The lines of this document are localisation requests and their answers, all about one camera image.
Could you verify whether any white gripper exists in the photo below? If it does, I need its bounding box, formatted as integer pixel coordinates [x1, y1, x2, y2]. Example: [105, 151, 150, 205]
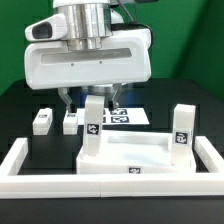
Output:
[24, 14, 152, 113]

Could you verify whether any white desk top tray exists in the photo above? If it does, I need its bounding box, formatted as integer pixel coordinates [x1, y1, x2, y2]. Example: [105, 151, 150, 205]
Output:
[76, 130, 196, 174]

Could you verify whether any tag marker plate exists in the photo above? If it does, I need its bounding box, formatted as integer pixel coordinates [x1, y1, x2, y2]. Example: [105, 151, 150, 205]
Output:
[77, 107, 151, 126]

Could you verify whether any white U-shaped fence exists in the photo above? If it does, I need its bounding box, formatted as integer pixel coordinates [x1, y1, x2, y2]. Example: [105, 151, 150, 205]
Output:
[0, 136, 224, 199]

